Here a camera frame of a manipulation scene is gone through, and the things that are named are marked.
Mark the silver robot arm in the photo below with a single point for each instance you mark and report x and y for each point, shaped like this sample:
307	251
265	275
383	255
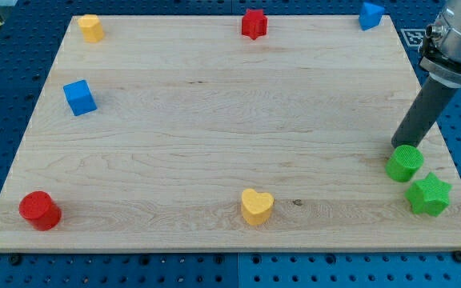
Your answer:
441	46

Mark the blue triangle block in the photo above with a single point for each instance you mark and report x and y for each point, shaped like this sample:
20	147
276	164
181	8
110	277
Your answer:
370	15

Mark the wooden board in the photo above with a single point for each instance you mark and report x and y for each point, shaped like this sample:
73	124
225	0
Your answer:
190	114

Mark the yellow heart block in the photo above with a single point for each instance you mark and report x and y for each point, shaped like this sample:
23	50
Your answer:
256	207

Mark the red star block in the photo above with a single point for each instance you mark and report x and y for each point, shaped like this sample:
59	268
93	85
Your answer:
254	23

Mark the blue cube block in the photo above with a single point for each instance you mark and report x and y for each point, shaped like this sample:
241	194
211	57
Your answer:
79	97

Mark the green cylinder block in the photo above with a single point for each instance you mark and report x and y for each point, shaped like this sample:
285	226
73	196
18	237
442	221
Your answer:
404	162

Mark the yellow hexagon block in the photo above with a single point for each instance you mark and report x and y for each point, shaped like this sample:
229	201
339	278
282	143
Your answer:
91	28

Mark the red cylinder block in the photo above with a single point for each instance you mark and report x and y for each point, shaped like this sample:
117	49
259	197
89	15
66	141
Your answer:
40	210

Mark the green star block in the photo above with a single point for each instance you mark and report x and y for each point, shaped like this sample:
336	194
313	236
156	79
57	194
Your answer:
429	195

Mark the grey cylindrical pointer tool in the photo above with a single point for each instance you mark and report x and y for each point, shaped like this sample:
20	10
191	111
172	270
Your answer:
428	105

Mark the black white fiducial marker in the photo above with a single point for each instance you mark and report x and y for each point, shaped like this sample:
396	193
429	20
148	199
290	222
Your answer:
413	37

